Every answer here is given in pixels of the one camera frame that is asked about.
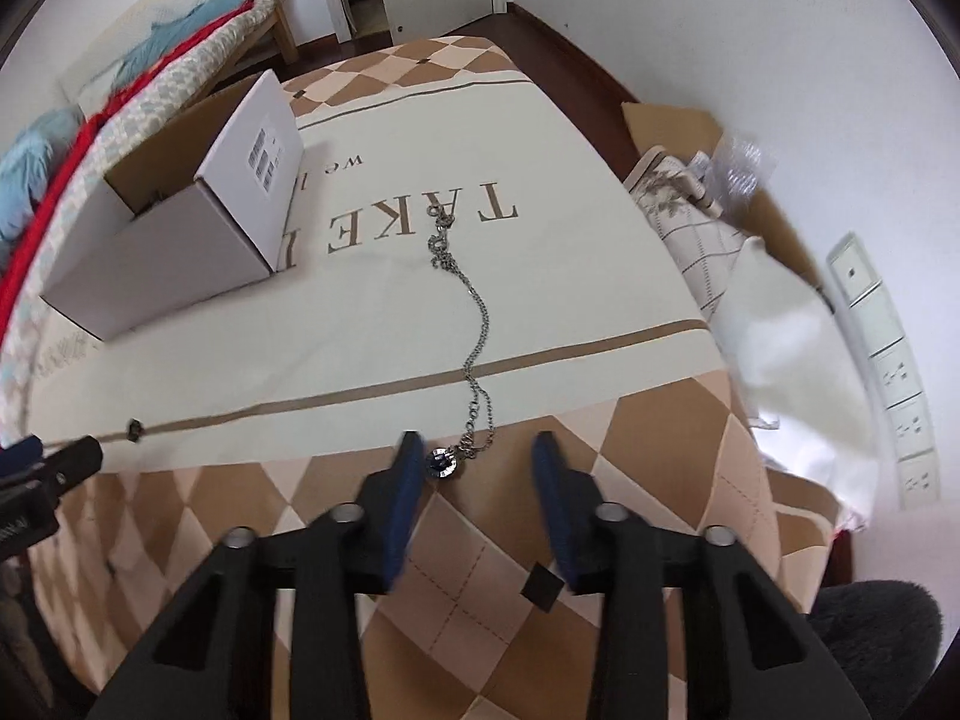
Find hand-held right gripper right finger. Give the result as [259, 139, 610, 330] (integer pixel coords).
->
[531, 431, 875, 720]

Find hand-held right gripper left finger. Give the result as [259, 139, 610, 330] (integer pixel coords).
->
[86, 431, 428, 720]

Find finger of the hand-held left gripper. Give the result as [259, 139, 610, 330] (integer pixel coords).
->
[0, 435, 44, 477]
[30, 436, 104, 502]

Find silver pendant chain necklace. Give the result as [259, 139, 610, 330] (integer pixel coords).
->
[424, 208, 498, 480]

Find white cardboard box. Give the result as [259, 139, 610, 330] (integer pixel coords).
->
[39, 69, 305, 343]

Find beige checkered printed tablecloth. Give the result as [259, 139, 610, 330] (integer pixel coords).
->
[0, 36, 842, 720]

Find light blue duvet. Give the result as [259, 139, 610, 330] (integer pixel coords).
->
[0, 108, 85, 242]

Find patterned beige cloth bag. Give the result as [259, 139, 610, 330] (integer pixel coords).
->
[625, 145, 767, 325]

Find white power strip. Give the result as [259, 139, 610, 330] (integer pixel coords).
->
[825, 232, 943, 516]

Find clear plastic bag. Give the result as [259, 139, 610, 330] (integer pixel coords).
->
[708, 130, 779, 201]

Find light blue blanket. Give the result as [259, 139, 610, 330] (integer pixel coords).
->
[111, 0, 265, 85]

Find wooden bed frame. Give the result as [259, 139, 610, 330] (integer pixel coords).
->
[273, 0, 300, 65]

